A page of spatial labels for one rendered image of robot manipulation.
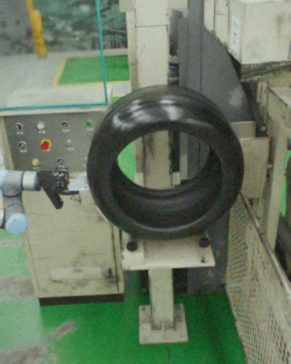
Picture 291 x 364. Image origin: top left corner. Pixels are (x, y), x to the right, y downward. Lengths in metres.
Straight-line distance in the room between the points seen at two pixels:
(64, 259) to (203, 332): 0.89
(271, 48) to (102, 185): 0.73
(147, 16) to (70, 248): 1.35
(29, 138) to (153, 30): 0.87
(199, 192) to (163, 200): 0.16
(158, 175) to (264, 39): 0.96
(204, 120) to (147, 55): 0.43
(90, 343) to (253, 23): 1.93
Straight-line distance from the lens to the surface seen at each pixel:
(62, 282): 2.56
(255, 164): 1.82
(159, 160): 1.81
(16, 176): 1.59
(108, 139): 1.37
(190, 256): 1.70
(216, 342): 2.46
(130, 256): 1.63
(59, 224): 2.30
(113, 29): 10.34
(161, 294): 2.28
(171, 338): 2.44
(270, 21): 1.07
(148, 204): 1.78
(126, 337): 2.48
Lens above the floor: 1.88
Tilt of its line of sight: 27 degrees down
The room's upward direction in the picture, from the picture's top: 3 degrees counter-clockwise
